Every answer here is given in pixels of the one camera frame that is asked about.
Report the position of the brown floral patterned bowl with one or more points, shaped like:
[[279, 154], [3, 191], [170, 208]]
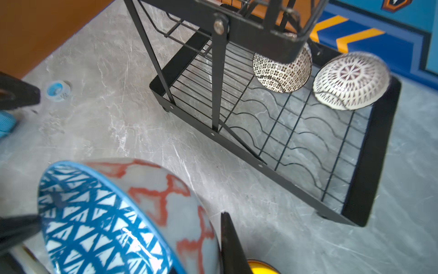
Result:
[[284, 78]]

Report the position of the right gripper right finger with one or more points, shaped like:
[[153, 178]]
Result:
[[232, 254]]

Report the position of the blue triangle patterned bowl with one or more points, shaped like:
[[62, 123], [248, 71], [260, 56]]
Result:
[[124, 216]]

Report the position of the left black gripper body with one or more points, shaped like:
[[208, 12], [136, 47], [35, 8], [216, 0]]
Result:
[[16, 93]]

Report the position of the blue cylinder tube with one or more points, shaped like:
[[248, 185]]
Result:
[[7, 123]]

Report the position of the yellow bowl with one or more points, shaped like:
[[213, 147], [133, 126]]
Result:
[[260, 267]]

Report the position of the black wire dish rack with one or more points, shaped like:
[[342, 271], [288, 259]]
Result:
[[330, 159]]

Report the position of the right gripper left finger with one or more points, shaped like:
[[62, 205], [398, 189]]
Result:
[[16, 229]]

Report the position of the blue white tape roll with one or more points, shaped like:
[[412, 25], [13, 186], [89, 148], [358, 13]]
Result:
[[58, 91]]

